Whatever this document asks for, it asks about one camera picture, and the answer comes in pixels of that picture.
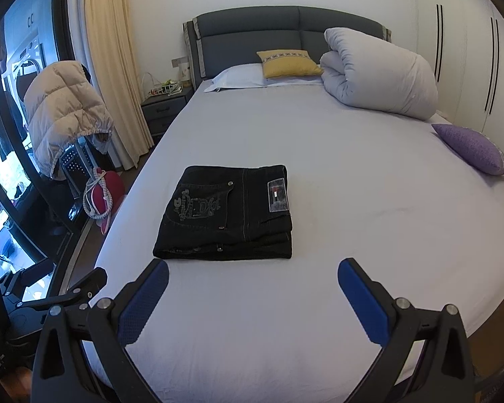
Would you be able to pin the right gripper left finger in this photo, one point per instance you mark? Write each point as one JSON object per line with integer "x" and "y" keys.
{"x": 62, "y": 372}

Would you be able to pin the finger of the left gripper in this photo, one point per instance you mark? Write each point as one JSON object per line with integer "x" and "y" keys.
{"x": 81, "y": 292}

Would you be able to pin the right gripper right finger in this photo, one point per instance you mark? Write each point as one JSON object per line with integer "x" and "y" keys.
{"x": 424, "y": 354}

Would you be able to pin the black embroidered jeans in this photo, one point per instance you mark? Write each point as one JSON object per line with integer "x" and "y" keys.
{"x": 227, "y": 214}

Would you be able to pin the black metal chair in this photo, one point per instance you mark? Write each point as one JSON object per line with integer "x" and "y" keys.
{"x": 74, "y": 170}

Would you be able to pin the white bed sheet mattress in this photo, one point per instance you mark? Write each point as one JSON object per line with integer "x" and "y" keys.
{"x": 376, "y": 187}

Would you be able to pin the beige puffer jacket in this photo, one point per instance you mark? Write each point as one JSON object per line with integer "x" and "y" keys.
{"x": 61, "y": 107}

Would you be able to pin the dark grey nightstand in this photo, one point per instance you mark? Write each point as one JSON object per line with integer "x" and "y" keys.
{"x": 160, "y": 111}

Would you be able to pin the purple cushion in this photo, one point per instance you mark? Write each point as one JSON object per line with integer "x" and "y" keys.
{"x": 473, "y": 147}

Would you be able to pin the cream curtain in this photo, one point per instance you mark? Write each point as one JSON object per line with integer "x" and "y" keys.
{"x": 112, "y": 52}

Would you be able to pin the white pillow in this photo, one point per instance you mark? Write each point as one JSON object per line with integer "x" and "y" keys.
{"x": 248, "y": 76}

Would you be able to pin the grey upholstered headboard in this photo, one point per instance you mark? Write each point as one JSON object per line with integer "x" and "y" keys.
{"x": 217, "y": 40}

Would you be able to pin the rolled white duvet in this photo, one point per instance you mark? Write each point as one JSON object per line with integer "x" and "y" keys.
{"x": 370, "y": 73}

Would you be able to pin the yellow cushion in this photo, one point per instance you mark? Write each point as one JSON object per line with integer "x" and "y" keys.
{"x": 288, "y": 63}

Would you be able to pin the white wardrobe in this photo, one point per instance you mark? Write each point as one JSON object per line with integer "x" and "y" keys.
{"x": 463, "y": 40}

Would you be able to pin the red bag with rope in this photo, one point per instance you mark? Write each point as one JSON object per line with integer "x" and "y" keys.
{"x": 102, "y": 197}

